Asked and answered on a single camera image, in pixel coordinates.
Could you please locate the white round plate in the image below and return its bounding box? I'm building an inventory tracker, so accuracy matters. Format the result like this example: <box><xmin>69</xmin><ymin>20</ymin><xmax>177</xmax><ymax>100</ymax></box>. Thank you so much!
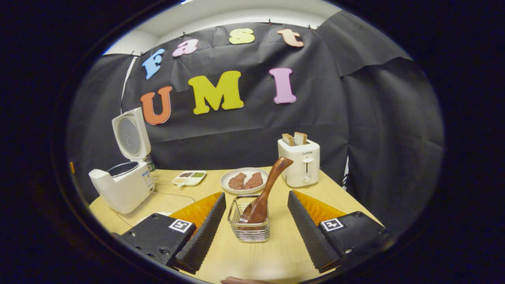
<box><xmin>220</xmin><ymin>168</ymin><xmax>269</xmax><ymax>195</ymax></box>

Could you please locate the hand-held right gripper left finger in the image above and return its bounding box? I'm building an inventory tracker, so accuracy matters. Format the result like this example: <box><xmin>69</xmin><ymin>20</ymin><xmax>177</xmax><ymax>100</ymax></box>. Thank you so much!
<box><xmin>112</xmin><ymin>192</ymin><xmax>227</xmax><ymax>275</ymax></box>

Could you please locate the metal wire chopstick holder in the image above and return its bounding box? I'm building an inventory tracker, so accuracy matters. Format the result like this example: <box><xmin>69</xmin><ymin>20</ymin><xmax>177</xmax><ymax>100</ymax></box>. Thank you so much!
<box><xmin>228</xmin><ymin>194</ymin><xmax>270</xmax><ymax>243</ymax></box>

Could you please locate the white rice cooker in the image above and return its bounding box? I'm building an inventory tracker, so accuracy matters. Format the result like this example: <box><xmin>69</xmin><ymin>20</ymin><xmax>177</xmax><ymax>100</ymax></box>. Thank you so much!
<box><xmin>88</xmin><ymin>107</ymin><xmax>155</xmax><ymax>215</ymax></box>

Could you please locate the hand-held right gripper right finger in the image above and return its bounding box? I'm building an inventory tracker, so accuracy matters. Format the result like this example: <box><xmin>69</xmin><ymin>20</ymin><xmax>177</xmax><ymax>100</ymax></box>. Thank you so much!
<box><xmin>287</xmin><ymin>191</ymin><xmax>391</xmax><ymax>274</ymax></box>

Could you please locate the thin black power cable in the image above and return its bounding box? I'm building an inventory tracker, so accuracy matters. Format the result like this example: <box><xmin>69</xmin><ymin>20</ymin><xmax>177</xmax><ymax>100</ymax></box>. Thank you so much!
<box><xmin>117</xmin><ymin>191</ymin><xmax>196</xmax><ymax>227</ymax></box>

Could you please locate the brown wooden spoon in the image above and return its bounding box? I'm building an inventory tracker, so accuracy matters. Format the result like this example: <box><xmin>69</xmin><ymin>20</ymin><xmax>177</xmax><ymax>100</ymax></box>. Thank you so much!
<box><xmin>239</xmin><ymin>157</ymin><xmax>294</xmax><ymax>224</ymax></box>

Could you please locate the white toaster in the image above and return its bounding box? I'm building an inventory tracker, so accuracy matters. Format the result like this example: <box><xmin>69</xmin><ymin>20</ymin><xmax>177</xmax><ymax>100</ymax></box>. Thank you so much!
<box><xmin>277</xmin><ymin>138</ymin><xmax>320</xmax><ymax>188</ymax></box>

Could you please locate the brown meat piece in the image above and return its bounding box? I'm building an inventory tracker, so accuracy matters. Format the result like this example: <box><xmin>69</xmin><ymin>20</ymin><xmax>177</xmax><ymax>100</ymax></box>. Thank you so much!
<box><xmin>243</xmin><ymin>172</ymin><xmax>264</xmax><ymax>190</ymax></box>
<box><xmin>228</xmin><ymin>172</ymin><xmax>247</xmax><ymax>190</ymax></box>

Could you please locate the white divided condiment dish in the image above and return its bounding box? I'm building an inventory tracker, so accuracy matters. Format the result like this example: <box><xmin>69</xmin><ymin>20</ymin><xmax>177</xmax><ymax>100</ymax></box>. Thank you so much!
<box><xmin>172</xmin><ymin>170</ymin><xmax>207</xmax><ymax>187</ymax></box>

